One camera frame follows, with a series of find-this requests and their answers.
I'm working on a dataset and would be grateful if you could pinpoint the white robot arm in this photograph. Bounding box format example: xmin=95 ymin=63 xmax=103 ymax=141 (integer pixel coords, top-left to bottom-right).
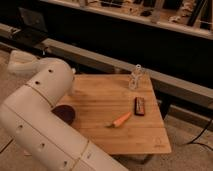
xmin=0 ymin=50 xmax=128 ymax=171

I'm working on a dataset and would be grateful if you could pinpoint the clear glass bottle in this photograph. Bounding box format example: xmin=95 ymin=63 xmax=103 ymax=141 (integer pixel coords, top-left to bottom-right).
xmin=129 ymin=64 xmax=144 ymax=90

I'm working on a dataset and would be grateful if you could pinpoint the orange carrot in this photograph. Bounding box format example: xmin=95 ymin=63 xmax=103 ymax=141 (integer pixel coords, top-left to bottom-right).
xmin=108 ymin=112 xmax=131 ymax=128

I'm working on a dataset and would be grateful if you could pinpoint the dark chocolate bar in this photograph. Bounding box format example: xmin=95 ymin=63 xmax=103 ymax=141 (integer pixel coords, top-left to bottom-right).
xmin=135 ymin=97 xmax=145 ymax=116

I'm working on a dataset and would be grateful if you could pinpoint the wooden table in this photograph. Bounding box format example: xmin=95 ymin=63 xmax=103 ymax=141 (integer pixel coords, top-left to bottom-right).
xmin=60 ymin=74 xmax=171 ymax=154

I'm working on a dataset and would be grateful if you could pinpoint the black laptop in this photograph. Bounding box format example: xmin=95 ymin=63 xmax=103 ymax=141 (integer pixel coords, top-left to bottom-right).
xmin=12 ymin=7 xmax=47 ymax=46

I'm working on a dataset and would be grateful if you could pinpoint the long wooden shelf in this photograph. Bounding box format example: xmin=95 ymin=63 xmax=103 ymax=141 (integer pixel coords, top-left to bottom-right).
xmin=41 ymin=0 xmax=213 ymax=40

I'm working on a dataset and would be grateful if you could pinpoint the black cable on floor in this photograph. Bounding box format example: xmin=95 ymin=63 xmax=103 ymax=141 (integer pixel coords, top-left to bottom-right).
xmin=182 ymin=116 xmax=213 ymax=152

